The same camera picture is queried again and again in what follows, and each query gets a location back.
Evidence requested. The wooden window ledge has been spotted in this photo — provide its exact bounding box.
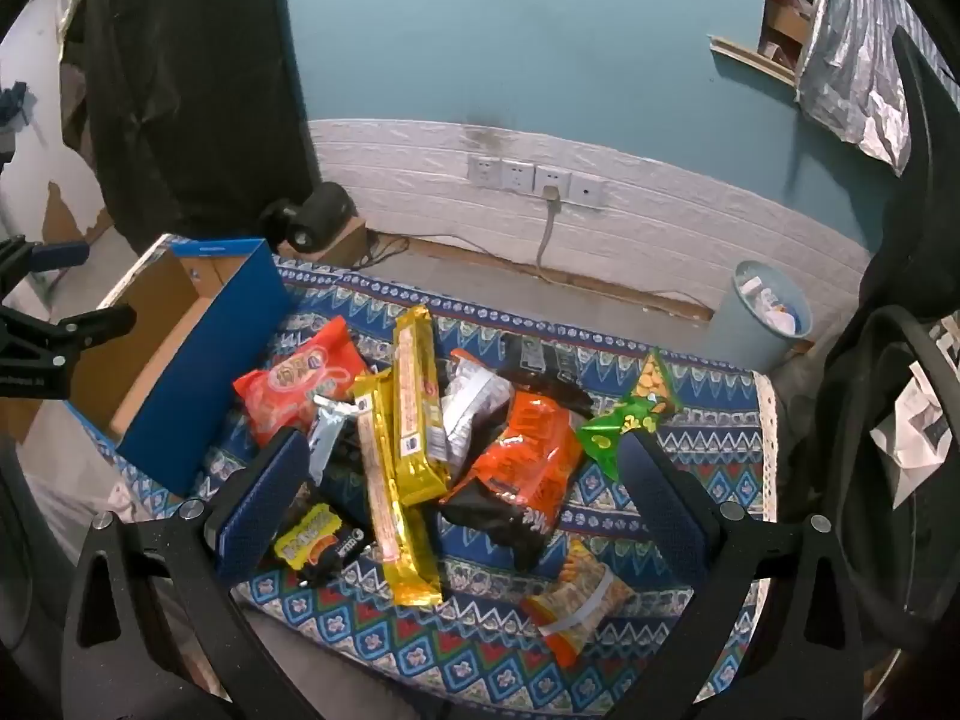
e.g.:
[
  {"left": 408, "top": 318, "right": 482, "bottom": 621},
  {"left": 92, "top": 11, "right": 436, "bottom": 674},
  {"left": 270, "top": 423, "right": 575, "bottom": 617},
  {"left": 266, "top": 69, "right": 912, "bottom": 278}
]
[{"left": 709, "top": 34, "right": 800, "bottom": 87}]

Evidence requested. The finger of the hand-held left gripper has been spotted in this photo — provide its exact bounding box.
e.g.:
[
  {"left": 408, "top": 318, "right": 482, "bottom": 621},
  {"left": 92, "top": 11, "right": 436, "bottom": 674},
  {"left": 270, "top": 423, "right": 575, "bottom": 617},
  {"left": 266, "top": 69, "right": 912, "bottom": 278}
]
[
  {"left": 0, "top": 236, "right": 91, "bottom": 293},
  {"left": 0, "top": 305, "right": 137, "bottom": 400}
]

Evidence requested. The long yellow biscuit pack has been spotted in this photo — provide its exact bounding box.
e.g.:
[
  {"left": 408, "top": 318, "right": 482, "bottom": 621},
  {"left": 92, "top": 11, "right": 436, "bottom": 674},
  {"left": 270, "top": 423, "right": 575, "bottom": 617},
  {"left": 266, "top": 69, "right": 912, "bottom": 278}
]
[
  {"left": 352, "top": 371, "right": 443, "bottom": 607},
  {"left": 394, "top": 305, "right": 451, "bottom": 507}
]

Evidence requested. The green snack packet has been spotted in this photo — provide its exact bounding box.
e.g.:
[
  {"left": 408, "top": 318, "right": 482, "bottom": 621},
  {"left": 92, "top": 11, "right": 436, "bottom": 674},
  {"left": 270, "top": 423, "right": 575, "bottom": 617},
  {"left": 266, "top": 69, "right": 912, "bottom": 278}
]
[{"left": 577, "top": 349, "right": 683, "bottom": 481}]

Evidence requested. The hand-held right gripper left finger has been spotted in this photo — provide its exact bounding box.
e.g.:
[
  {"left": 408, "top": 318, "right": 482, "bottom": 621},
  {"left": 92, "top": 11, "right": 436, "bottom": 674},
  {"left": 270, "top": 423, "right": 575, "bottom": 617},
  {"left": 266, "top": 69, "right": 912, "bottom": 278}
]
[{"left": 64, "top": 427, "right": 323, "bottom": 720}]

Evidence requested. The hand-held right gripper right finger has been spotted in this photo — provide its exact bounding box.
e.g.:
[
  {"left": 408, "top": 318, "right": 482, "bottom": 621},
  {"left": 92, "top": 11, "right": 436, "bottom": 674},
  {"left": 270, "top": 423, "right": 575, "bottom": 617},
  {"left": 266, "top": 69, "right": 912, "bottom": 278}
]
[{"left": 600, "top": 427, "right": 867, "bottom": 720}]

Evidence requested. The orange black snack bag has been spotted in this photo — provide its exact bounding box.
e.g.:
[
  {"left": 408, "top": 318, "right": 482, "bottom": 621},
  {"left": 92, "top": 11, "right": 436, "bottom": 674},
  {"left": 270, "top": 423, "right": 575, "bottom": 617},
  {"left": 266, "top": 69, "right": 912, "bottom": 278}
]
[{"left": 439, "top": 390, "right": 586, "bottom": 571}]

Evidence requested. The blue patterned tablecloth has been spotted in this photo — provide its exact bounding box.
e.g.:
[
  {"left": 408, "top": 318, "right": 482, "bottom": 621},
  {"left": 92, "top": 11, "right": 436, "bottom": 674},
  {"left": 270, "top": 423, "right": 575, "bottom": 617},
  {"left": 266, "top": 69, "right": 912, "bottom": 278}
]
[{"left": 75, "top": 255, "right": 781, "bottom": 720}]

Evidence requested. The white silver snack bag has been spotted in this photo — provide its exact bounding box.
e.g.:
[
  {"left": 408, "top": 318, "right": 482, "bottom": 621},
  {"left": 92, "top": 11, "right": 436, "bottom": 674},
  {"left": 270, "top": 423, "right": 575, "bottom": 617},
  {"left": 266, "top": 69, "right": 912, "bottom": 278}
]
[{"left": 441, "top": 351, "right": 515, "bottom": 466}]

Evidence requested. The small brown cardboard box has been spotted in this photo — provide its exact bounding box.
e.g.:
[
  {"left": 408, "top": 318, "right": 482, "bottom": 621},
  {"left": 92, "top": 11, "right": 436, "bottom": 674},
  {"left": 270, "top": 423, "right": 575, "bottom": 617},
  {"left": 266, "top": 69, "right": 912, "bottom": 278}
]
[{"left": 277, "top": 217, "right": 368, "bottom": 267}]

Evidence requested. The white paper sheet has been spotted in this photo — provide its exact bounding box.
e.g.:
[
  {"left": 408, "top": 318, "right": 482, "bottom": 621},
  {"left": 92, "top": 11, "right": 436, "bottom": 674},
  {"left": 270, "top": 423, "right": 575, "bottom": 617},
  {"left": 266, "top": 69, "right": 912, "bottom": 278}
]
[{"left": 870, "top": 360, "right": 950, "bottom": 492}]

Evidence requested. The orange peanut snack packet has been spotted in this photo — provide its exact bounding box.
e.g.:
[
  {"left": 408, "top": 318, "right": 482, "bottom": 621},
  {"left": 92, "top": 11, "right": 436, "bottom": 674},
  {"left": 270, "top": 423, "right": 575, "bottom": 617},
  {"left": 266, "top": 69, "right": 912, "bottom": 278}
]
[{"left": 521, "top": 540, "right": 637, "bottom": 668}]

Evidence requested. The black snack packet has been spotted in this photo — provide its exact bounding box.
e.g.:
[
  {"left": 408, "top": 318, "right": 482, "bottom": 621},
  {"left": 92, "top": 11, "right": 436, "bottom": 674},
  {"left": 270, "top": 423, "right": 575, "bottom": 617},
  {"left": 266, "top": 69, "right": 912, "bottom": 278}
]
[{"left": 499, "top": 334, "right": 593, "bottom": 421}]

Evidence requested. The black floor cable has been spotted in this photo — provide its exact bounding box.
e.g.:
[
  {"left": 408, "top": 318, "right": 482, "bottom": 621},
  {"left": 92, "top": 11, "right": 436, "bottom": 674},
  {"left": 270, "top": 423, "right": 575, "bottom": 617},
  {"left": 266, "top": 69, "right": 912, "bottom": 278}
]
[{"left": 360, "top": 235, "right": 412, "bottom": 271}]

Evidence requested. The black round device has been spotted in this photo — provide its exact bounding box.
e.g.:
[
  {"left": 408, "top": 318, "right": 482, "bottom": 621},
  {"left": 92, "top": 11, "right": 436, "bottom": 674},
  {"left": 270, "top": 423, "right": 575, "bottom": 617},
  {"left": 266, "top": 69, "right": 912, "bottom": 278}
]
[{"left": 262, "top": 181, "right": 357, "bottom": 254}]

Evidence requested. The silver blue snack packet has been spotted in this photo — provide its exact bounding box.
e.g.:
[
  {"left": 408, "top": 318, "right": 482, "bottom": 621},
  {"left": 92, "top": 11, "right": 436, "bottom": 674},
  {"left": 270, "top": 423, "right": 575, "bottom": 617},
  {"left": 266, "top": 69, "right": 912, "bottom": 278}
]
[{"left": 307, "top": 394, "right": 372, "bottom": 488}]

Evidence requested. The silver foil sheet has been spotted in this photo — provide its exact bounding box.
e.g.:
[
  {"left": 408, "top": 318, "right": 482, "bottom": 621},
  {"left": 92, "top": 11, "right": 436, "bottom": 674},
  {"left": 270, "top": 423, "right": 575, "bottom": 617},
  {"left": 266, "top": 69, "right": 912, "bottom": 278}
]
[{"left": 795, "top": 0, "right": 931, "bottom": 177}]

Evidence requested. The grey plug cable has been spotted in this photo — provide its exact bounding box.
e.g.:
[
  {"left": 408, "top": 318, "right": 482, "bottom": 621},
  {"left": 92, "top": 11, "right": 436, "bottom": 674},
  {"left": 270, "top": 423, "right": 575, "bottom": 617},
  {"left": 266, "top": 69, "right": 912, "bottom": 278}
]
[{"left": 536, "top": 184, "right": 713, "bottom": 316}]

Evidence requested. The pale blue trash bin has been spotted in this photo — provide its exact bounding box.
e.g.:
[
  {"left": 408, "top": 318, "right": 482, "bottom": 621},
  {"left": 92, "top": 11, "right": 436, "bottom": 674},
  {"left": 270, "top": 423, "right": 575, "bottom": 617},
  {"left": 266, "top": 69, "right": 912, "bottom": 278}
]
[{"left": 706, "top": 260, "right": 813, "bottom": 372}]

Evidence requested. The small yellow black packet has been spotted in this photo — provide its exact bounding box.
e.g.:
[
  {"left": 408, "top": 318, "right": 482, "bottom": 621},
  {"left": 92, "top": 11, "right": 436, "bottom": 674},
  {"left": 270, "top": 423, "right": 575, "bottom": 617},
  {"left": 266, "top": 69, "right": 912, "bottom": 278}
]
[{"left": 271, "top": 502, "right": 372, "bottom": 586}]

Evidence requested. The black garment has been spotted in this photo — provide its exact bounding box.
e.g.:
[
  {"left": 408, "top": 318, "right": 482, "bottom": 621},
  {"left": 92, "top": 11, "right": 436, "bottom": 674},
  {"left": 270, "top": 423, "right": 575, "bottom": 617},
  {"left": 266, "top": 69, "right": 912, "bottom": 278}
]
[{"left": 772, "top": 26, "right": 960, "bottom": 653}]

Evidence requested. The black hanging cloth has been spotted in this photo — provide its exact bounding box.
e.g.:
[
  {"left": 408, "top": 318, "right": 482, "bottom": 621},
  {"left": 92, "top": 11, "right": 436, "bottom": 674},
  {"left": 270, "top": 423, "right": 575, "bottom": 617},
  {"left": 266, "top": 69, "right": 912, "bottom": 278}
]
[{"left": 60, "top": 0, "right": 320, "bottom": 248}]

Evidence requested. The red snack packet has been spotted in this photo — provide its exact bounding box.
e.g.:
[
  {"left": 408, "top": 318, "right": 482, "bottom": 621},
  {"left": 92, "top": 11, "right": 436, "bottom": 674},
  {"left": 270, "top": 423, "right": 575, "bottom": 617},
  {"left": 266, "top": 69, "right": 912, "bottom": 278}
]
[{"left": 232, "top": 316, "right": 368, "bottom": 447}]

